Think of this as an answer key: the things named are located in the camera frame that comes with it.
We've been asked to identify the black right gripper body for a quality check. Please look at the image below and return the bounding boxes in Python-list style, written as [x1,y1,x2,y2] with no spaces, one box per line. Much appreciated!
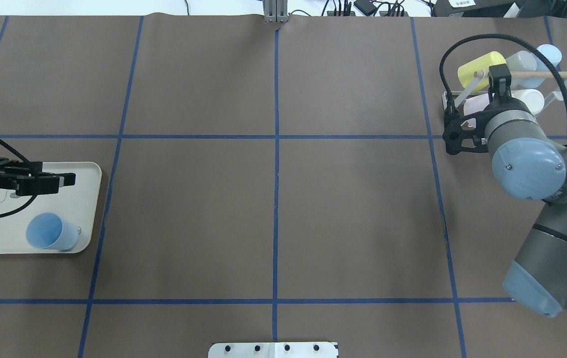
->
[442,102,504,156]

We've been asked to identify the pink plastic cup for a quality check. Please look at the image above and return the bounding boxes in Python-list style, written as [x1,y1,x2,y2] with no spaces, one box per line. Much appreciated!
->
[463,93,490,116]

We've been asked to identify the yellow plastic cup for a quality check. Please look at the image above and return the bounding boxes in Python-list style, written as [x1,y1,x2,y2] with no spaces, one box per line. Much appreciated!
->
[457,51,506,89]

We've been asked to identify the pale green plastic cup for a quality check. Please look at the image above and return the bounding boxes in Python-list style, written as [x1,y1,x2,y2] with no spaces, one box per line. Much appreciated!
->
[512,89,545,116]

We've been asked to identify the grey plastic cup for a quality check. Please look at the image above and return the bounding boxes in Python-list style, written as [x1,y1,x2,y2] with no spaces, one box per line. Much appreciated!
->
[505,51,537,73]

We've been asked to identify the light blue plastic cup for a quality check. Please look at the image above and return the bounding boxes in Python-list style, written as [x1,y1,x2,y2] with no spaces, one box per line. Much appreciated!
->
[535,44,563,72]

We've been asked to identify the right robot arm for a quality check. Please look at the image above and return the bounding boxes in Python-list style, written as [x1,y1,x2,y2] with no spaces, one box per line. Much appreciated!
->
[443,97,567,319]

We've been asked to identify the cream plastic tray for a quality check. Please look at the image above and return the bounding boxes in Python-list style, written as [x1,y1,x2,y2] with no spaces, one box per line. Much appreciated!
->
[0,162,102,254]

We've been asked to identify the white wire cup rack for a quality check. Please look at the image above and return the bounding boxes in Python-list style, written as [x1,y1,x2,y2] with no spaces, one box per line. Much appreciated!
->
[442,70,567,109]

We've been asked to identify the aluminium frame post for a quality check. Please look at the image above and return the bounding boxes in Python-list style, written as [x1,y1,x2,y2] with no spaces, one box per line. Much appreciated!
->
[261,0,289,23]

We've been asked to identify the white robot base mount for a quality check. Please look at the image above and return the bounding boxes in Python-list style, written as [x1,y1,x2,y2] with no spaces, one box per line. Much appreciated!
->
[208,342,339,358]

